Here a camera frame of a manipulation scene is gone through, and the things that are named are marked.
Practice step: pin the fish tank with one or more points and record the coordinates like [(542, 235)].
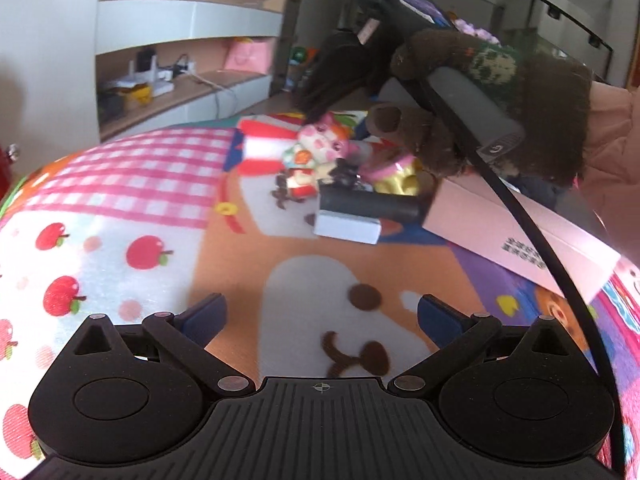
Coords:
[(570, 25)]

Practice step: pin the small black toy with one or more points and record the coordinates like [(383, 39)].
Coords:
[(342, 172)]

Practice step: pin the yellow item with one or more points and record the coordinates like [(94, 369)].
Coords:
[(137, 95)]

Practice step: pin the black and white block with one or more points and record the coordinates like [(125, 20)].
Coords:
[(360, 215)]

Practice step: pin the gold and pink toy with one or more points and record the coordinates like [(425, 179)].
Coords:
[(395, 175)]

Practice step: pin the white router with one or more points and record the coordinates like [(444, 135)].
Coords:
[(150, 77)]

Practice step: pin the pink cardboard box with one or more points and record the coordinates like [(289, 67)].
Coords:
[(475, 220)]

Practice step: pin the person's right forearm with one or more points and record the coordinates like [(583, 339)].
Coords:
[(612, 160)]

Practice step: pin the red and white toy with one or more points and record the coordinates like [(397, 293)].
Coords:
[(300, 185)]

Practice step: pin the dark cloth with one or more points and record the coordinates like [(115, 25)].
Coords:
[(340, 75)]

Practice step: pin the person's right hand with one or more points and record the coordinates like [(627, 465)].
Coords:
[(550, 110)]

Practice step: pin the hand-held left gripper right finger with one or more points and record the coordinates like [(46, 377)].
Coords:
[(437, 320)]

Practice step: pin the white shelf unit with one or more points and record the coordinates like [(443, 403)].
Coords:
[(200, 20)]

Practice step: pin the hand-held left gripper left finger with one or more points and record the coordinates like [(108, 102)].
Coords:
[(206, 319)]

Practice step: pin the printed blanket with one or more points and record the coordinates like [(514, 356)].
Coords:
[(150, 185)]

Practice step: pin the green ball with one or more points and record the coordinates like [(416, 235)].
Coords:
[(298, 55)]

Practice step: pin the pink pig toy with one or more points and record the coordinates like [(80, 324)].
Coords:
[(327, 140)]

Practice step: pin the pink bag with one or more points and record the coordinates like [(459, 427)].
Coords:
[(247, 55)]

